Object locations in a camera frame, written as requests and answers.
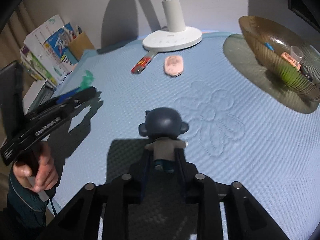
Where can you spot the teal translucent plastic figure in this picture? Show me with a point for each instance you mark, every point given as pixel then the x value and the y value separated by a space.
pixel 87 80

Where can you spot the pens in holder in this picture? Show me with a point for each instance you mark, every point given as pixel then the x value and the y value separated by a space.
pixel 77 31

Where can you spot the amber ribbed glass bowl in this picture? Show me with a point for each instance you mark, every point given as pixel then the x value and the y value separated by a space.
pixel 257 30

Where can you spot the dark-headed monkey figurine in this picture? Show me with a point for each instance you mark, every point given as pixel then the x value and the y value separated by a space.
pixel 163 126

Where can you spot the red labelled clear tube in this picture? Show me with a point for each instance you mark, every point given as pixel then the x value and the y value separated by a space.
pixel 143 62

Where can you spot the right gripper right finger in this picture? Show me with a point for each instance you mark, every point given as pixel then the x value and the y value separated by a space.
pixel 183 177

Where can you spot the small clear plastic cup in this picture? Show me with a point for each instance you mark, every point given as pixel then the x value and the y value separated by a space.
pixel 296 53

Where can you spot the dark teal sleeve forearm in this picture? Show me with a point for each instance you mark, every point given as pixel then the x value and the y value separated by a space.
pixel 25 210

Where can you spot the stack of books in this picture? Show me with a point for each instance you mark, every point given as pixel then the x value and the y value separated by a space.
pixel 48 45

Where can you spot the left hand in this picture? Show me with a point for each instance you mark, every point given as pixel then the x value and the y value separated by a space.
pixel 46 176

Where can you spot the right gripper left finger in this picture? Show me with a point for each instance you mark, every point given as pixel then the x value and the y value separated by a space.
pixel 144 169

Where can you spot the bright green plastic figure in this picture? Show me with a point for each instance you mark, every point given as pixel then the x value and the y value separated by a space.
pixel 288 73

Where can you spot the white desk lamp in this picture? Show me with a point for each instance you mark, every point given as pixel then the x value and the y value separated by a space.
pixel 176 36

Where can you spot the brown pen holder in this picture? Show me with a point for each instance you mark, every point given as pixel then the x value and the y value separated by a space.
pixel 79 45

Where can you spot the orange card box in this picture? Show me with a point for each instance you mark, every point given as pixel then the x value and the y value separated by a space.
pixel 290 60

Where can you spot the pink oval tag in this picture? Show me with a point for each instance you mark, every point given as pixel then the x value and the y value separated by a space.
pixel 173 65

